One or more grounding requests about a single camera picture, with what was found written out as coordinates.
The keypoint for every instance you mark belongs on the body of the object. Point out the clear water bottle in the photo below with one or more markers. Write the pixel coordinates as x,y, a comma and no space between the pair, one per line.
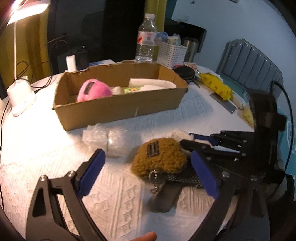
146,39

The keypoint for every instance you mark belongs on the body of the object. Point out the steel thermos mug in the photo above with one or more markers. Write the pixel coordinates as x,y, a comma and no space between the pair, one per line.
192,48

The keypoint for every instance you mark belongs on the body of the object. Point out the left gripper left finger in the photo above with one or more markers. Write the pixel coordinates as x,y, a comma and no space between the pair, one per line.
45,220

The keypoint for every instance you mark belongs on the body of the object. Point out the yellow plastic bag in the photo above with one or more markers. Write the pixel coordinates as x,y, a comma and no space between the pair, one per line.
216,85

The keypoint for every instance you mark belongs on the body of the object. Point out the white cloth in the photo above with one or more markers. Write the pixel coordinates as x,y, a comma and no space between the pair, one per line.
146,84

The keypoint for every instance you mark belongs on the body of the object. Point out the black dotted glove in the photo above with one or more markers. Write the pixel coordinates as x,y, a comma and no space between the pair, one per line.
167,187

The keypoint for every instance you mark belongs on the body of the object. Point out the bubble wrap piece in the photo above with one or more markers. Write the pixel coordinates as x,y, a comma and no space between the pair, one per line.
113,141

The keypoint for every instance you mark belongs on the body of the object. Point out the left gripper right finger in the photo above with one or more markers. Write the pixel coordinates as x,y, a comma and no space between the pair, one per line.
239,211

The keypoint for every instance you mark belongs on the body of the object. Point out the white plastic basket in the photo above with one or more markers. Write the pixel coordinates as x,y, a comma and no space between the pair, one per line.
170,55

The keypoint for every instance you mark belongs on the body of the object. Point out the grey headboard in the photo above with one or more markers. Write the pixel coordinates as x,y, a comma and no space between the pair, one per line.
243,67

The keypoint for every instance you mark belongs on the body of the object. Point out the small green snack pack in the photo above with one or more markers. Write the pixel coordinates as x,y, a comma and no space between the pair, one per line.
131,90

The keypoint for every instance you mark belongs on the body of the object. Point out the brown plush pouch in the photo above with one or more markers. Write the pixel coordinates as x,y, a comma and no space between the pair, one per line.
163,155

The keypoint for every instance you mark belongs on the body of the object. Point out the white charger adapter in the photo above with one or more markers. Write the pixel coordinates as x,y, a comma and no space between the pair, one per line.
71,63

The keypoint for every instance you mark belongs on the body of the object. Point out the black monitor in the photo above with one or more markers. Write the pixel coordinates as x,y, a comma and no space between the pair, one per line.
186,31

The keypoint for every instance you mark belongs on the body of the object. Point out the patterned card pack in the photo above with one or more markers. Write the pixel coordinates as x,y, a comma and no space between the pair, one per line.
191,65

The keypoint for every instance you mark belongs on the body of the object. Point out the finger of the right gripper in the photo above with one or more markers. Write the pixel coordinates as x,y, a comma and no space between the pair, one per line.
205,149
203,137

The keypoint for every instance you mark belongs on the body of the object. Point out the yellow tissue pack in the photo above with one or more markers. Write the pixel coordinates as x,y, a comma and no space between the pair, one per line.
248,116

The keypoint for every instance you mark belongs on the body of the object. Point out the black round pouch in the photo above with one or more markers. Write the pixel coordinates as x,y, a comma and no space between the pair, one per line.
185,72

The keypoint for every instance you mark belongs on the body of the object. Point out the pink plush pouch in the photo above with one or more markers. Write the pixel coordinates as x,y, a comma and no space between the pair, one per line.
93,89

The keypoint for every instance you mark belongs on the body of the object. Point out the person's thumb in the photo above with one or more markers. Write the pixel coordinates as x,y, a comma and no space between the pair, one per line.
150,236

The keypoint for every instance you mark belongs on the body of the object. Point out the yellow curtain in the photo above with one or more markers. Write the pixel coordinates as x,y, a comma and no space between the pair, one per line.
95,30

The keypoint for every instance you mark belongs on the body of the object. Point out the cardboard box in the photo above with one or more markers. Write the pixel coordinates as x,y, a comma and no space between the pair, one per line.
73,114

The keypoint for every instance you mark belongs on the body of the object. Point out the white tablecloth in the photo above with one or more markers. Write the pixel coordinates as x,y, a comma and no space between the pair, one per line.
35,144

